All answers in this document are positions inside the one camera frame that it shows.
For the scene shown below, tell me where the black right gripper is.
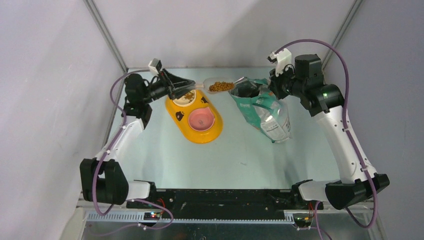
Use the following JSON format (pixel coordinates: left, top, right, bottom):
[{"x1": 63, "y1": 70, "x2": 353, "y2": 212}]
[{"x1": 269, "y1": 63, "x2": 306, "y2": 100}]

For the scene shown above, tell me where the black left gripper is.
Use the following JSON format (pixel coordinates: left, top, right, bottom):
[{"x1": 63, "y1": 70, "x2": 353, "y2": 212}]
[{"x1": 141, "y1": 68, "x2": 195, "y2": 105}]

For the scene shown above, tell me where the green white pet food bag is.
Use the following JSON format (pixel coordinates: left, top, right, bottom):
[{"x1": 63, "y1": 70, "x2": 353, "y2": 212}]
[{"x1": 229, "y1": 77, "x2": 292, "y2": 143}]

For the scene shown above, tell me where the clear plastic food scoop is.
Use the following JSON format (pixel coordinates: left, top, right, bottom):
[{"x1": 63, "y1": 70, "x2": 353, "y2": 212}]
[{"x1": 194, "y1": 77, "x2": 236, "y2": 94}]

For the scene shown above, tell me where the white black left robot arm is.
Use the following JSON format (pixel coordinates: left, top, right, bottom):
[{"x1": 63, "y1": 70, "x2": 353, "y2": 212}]
[{"x1": 79, "y1": 68, "x2": 196, "y2": 208}]

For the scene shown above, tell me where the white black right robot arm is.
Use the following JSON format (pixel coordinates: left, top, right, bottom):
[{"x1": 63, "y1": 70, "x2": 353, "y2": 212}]
[{"x1": 267, "y1": 49, "x2": 390, "y2": 210}]

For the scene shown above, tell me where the brown pet food kibble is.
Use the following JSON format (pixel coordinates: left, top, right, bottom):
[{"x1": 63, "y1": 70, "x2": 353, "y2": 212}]
[{"x1": 208, "y1": 81, "x2": 235, "y2": 92}]

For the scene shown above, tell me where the cream paw print bowl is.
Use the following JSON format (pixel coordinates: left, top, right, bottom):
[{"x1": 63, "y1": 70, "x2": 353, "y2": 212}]
[{"x1": 172, "y1": 90, "x2": 197, "y2": 107}]

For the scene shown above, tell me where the yellow double bowl feeder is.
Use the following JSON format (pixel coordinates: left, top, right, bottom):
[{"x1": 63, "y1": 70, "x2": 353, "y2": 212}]
[{"x1": 165, "y1": 90, "x2": 224, "y2": 144}]

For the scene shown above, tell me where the pink cat ear bowl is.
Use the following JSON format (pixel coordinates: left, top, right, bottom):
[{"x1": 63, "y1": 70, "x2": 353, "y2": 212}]
[{"x1": 188, "y1": 107, "x2": 215, "y2": 132}]

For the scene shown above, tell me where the left controller board with LEDs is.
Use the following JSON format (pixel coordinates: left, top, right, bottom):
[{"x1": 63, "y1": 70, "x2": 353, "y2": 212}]
[{"x1": 143, "y1": 212, "x2": 162, "y2": 221}]

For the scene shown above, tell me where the controller board with leds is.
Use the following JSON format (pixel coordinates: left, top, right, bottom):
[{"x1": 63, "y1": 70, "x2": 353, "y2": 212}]
[
  {"x1": 143, "y1": 212, "x2": 162, "y2": 221},
  {"x1": 293, "y1": 215, "x2": 315, "y2": 229}
]

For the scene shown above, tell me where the right controller board with LEDs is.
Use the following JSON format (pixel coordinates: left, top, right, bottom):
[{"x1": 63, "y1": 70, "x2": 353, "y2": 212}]
[{"x1": 293, "y1": 215, "x2": 315, "y2": 229}]

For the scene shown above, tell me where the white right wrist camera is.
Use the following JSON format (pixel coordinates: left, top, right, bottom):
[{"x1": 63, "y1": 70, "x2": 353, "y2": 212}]
[{"x1": 267, "y1": 48, "x2": 292, "y2": 77}]

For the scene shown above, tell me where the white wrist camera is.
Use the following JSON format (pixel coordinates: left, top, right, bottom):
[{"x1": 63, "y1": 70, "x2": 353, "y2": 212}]
[
  {"x1": 267, "y1": 48, "x2": 292, "y2": 77},
  {"x1": 148, "y1": 58, "x2": 162, "y2": 76}
]

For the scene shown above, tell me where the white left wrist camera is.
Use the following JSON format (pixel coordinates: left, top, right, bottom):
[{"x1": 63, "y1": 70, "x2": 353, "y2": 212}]
[{"x1": 148, "y1": 58, "x2": 162, "y2": 76}]

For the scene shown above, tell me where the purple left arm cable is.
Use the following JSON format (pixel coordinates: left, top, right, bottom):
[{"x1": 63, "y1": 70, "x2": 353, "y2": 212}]
[{"x1": 92, "y1": 68, "x2": 175, "y2": 231}]

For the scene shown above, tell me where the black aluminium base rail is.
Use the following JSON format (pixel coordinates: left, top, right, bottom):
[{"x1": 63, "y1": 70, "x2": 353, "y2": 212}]
[{"x1": 86, "y1": 185, "x2": 317, "y2": 225}]

